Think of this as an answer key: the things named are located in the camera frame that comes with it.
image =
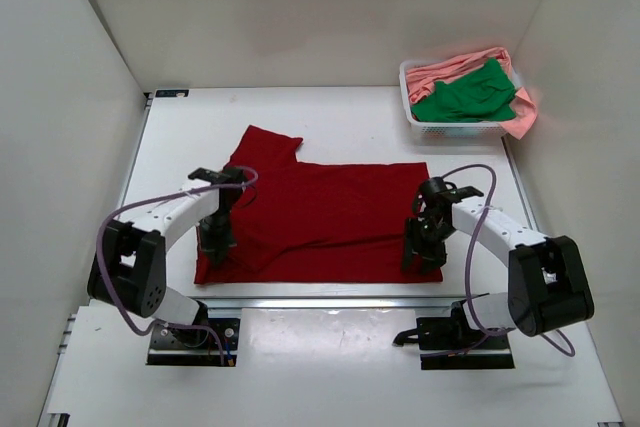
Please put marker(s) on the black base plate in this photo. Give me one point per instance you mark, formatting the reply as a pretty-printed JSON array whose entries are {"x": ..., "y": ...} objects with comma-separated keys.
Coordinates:
[
  {"x": 168, "y": 349},
  {"x": 465, "y": 354}
]

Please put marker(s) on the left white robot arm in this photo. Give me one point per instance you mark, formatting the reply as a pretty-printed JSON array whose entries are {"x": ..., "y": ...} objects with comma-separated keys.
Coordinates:
[{"x": 129, "y": 270}]

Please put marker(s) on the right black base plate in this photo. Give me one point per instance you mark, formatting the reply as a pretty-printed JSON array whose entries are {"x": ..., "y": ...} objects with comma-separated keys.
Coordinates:
[{"x": 465, "y": 354}]

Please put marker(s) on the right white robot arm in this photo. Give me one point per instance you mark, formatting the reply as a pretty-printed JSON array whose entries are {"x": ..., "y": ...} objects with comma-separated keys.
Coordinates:
[{"x": 547, "y": 287}]

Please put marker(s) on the aluminium frame rail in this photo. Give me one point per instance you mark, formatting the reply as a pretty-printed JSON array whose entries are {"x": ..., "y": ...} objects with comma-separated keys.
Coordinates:
[{"x": 332, "y": 303}]

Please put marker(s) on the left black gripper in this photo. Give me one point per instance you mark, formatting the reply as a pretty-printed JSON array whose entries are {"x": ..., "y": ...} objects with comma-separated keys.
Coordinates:
[{"x": 216, "y": 245}]

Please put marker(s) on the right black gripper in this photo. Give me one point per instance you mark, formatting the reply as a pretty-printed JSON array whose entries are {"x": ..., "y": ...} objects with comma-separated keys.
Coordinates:
[{"x": 431, "y": 257}]

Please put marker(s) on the white plastic basket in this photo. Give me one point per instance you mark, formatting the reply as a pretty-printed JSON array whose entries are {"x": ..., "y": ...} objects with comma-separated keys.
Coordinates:
[{"x": 450, "y": 129}]

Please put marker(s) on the black table corner label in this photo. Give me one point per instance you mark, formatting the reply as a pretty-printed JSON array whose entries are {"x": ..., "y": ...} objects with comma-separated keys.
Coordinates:
[{"x": 171, "y": 93}]

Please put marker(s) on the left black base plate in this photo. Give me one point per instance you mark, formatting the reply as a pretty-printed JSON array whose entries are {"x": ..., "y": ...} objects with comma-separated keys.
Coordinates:
[{"x": 168, "y": 349}]

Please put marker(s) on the green t shirt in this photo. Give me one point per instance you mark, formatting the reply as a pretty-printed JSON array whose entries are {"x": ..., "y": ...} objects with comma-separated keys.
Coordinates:
[{"x": 481, "y": 94}]

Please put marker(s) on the pink t shirt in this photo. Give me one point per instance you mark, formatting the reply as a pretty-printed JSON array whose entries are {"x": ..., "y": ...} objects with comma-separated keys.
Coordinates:
[{"x": 522, "y": 114}]

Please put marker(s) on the red t shirt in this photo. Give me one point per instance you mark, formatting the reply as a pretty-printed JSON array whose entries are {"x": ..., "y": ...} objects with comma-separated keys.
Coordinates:
[{"x": 313, "y": 223}]

